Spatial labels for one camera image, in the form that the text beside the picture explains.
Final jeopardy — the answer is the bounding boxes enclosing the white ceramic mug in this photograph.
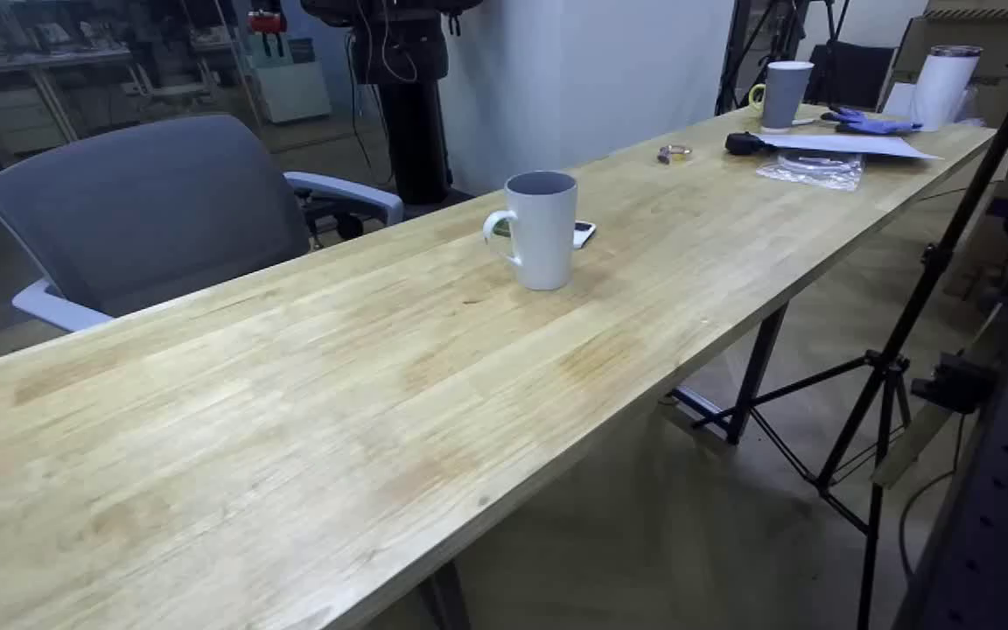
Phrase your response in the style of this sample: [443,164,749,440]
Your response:
[479,167,581,294]

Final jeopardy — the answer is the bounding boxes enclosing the grey mug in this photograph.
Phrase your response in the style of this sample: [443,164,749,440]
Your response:
[745,61,818,132]

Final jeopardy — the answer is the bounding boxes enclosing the black table leg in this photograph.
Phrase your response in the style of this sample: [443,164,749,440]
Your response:
[672,300,793,447]
[413,560,476,630]

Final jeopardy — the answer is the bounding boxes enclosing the small black object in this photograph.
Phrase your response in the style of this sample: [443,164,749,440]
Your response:
[722,130,770,157]

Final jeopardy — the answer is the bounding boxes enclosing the white cabinet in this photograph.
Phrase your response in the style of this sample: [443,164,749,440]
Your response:
[237,30,336,130]

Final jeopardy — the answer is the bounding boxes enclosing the clear plastic bag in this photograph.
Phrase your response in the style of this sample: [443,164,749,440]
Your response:
[757,151,869,195]

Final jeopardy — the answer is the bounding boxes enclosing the grey office chair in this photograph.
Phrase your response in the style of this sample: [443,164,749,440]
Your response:
[0,114,409,338]

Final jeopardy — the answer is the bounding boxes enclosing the black background tripod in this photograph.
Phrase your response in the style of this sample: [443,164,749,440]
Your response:
[713,0,856,116]

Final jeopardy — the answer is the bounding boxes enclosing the white paper sheets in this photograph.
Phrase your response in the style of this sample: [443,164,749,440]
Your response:
[751,122,937,164]

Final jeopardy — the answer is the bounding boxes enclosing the blue cloth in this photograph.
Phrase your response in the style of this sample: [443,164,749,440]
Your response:
[823,103,924,142]

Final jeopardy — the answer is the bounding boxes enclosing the black chair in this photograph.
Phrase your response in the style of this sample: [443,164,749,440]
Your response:
[802,39,898,116]

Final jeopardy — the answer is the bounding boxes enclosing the black clamp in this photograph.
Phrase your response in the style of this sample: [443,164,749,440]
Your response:
[906,353,997,416]

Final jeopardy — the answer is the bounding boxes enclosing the white paper roll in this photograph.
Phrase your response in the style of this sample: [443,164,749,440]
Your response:
[914,44,984,132]

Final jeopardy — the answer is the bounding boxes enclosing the background workbench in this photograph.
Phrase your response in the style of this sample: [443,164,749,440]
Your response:
[0,46,141,180]

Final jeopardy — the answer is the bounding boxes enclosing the black perforated table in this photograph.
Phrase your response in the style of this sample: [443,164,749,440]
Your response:
[892,268,1008,630]

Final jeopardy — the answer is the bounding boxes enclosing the cardboard box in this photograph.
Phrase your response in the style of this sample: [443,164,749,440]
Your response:
[882,0,1008,132]

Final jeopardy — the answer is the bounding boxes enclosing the black pedestal stand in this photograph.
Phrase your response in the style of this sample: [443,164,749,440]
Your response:
[297,0,482,215]

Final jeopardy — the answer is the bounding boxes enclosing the black camera tripod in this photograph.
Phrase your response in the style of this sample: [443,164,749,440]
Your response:
[745,0,1008,630]

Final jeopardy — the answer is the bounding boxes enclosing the black cable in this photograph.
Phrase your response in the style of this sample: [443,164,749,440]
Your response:
[895,415,973,581]

